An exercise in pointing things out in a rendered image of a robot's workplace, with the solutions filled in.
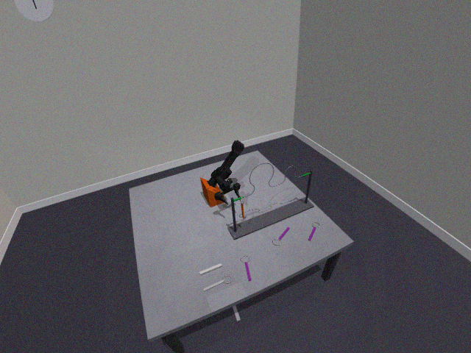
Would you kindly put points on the white flat bar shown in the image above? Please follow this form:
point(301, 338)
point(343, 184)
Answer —
point(210, 269)

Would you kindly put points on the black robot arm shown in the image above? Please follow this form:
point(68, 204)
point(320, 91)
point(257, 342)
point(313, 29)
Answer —
point(223, 172)

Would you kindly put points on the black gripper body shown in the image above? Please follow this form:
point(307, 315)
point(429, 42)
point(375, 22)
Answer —
point(226, 190)

